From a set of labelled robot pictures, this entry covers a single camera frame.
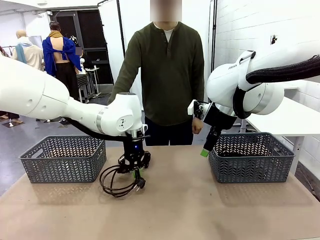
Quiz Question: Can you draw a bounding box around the person's left forearm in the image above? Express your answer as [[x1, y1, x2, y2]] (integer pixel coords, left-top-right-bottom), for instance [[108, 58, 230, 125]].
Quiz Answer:
[[191, 82, 206, 121]]

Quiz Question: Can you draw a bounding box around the person in green sweater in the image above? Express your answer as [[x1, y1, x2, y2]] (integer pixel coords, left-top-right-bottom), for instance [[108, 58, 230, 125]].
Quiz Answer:
[[107, 0, 206, 147]]

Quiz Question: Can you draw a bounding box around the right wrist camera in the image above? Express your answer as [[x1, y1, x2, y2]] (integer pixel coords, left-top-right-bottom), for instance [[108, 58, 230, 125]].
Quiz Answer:
[[187, 99, 205, 120]]

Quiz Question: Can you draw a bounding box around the grey lattice plastic basket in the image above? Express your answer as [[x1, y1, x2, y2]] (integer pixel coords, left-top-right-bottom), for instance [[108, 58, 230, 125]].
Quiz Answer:
[[207, 132, 296, 184], [19, 134, 108, 184]]

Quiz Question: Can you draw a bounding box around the bald mannequin in beige jacket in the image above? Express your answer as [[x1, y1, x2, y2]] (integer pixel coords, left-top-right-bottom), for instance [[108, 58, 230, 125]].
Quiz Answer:
[[11, 29, 46, 72]]

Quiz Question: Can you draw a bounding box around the large white table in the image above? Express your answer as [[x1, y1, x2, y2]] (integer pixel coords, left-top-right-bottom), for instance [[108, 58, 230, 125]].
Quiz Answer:
[[244, 96, 320, 173]]

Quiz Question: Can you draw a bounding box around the white backdrop screen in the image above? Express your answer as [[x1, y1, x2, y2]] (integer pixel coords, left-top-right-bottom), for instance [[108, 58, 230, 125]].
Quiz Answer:
[[97, 0, 217, 101]]

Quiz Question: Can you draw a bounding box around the black curtain panel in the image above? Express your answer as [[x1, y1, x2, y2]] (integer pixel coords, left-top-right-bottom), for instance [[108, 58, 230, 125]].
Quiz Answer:
[[51, 9, 115, 86]]

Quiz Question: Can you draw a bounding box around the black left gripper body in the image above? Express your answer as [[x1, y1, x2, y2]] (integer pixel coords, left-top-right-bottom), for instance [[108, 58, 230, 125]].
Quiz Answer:
[[123, 136, 146, 163]]

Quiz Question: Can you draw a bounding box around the person's left hand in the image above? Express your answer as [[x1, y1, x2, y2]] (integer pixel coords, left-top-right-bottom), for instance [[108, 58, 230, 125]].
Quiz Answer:
[[191, 118, 204, 135]]

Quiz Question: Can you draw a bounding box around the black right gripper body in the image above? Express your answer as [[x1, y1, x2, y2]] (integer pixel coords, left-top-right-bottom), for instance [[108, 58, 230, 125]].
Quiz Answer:
[[203, 102, 237, 131]]

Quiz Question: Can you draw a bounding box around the black power cable with plug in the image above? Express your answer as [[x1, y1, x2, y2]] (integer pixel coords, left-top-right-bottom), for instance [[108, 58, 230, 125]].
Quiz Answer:
[[99, 163, 147, 198]]

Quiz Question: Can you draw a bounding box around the person's right forearm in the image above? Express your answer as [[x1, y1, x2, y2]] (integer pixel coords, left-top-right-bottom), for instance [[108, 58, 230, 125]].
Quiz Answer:
[[107, 62, 140, 106]]

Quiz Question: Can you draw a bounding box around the mannequin with blue garment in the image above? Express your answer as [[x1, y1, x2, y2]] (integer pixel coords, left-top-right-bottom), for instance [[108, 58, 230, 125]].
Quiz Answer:
[[41, 21, 83, 101]]

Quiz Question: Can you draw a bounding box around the grey background desk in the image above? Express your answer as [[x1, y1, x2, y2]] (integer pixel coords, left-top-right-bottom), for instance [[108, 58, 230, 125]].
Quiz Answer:
[[76, 67, 101, 102]]

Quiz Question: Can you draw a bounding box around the background person in dark clothes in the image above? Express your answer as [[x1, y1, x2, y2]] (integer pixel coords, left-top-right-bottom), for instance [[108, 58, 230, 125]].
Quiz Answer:
[[74, 46, 86, 73]]

